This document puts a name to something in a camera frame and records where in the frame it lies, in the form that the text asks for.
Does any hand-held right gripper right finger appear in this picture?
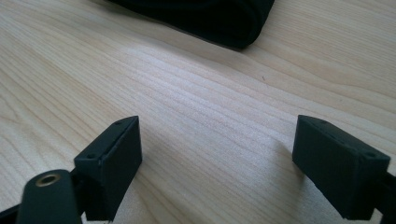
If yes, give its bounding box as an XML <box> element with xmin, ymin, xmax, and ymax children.
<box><xmin>291</xmin><ymin>114</ymin><xmax>391</xmax><ymax>221</ymax></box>

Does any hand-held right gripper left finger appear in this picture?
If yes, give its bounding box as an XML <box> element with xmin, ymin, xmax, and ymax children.
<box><xmin>73</xmin><ymin>115</ymin><xmax>143</xmax><ymax>222</ymax></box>

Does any black cloth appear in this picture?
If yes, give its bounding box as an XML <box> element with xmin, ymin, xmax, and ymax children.
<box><xmin>106</xmin><ymin>0</ymin><xmax>276</xmax><ymax>50</ymax></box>

